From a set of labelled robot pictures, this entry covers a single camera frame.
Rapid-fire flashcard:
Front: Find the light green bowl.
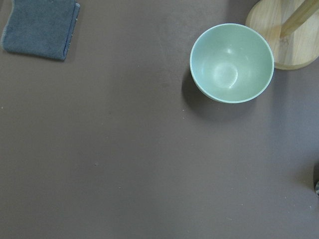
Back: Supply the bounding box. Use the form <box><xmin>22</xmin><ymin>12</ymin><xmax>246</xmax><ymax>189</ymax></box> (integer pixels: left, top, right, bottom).
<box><xmin>189</xmin><ymin>23</ymin><xmax>274</xmax><ymax>104</ymax></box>

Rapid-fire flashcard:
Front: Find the grey folded cloth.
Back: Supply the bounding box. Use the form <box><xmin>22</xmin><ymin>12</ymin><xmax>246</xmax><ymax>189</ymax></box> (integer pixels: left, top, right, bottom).
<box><xmin>0</xmin><ymin>0</ymin><xmax>80</xmax><ymax>61</ymax></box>

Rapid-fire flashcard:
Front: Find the wooden glass drying stand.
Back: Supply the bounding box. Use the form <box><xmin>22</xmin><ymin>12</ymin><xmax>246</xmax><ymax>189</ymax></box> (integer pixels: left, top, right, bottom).
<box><xmin>245</xmin><ymin>0</ymin><xmax>319</xmax><ymax>70</ymax></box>

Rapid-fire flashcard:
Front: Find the steel ice scoop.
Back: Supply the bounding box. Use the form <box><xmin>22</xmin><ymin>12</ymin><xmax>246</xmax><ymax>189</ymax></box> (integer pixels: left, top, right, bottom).
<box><xmin>315</xmin><ymin>181</ymin><xmax>319</xmax><ymax>196</ymax></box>

